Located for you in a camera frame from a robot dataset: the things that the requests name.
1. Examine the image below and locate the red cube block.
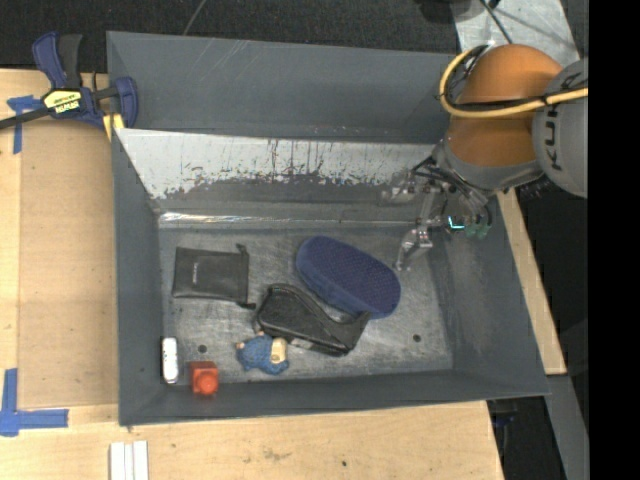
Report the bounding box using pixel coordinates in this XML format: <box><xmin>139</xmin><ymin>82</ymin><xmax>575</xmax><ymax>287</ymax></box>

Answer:
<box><xmin>186</xmin><ymin>360</ymin><xmax>221</xmax><ymax>397</ymax></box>

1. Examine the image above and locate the grey metal bin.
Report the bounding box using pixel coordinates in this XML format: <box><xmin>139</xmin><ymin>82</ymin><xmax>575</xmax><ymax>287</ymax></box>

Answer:
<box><xmin>105</xmin><ymin>30</ymin><xmax>552</xmax><ymax>427</ymax></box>

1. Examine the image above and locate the brown cardboard board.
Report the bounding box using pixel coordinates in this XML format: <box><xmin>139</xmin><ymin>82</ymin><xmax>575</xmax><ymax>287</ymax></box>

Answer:
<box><xmin>16</xmin><ymin>116</ymin><xmax>121</xmax><ymax>411</ymax></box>

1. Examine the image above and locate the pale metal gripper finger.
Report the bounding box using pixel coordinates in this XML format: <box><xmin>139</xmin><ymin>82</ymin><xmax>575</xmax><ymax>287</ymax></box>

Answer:
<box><xmin>395</xmin><ymin>226</ymin><xmax>435</xmax><ymax>273</ymax></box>
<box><xmin>380</xmin><ymin>171</ymin><xmax>420</xmax><ymax>206</ymax></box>

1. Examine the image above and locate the black shoe-shaped case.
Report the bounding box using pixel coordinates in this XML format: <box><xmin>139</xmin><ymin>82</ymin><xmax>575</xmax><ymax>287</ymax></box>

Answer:
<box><xmin>254</xmin><ymin>282</ymin><xmax>374</xmax><ymax>359</ymax></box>

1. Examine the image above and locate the blue toy figure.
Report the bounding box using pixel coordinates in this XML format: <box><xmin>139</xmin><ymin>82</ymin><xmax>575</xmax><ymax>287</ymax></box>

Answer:
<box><xmin>234</xmin><ymin>331</ymin><xmax>292</xmax><ymax>376</ymax></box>

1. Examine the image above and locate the small white oblong object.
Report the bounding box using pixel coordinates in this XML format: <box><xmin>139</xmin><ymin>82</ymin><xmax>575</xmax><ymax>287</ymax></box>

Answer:
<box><xmin>160</xmin><ymin>336</ymin><xmax>181</xmax><ymax>386</ymax></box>

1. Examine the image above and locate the dark blue oval case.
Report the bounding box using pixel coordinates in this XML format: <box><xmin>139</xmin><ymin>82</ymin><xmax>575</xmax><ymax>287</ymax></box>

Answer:
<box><xmin>294</xmin><ymin>234</ymin><xmax>403</xmax><ymax>321</ymax></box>

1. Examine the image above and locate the black drawstring pouch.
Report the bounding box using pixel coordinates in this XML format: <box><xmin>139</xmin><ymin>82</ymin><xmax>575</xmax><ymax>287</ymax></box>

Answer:
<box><xmin>171</xmin><ymin>243</ymin><xmax>257</xmax><ymax>311</ymax></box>

